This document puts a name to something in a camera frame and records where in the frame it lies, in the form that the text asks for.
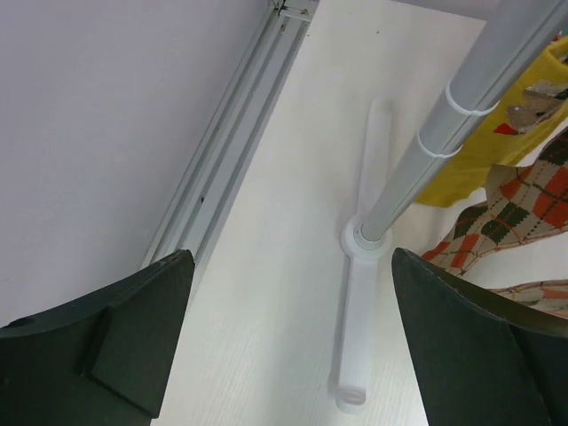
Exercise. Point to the aluminium frame rail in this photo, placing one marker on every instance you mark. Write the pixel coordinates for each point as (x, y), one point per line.
(204, 197)

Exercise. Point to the white rack foot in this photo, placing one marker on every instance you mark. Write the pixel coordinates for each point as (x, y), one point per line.
(364, 255)

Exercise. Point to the yellow patterned sock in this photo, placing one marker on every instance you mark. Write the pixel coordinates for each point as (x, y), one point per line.
(527, 114)

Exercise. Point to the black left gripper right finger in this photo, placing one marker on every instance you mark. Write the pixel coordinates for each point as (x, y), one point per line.
(479, 358)

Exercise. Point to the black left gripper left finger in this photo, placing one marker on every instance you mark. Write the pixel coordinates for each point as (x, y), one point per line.
(101, 359)

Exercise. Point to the grey metal rack pole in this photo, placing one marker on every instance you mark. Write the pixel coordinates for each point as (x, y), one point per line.
(513, 36)

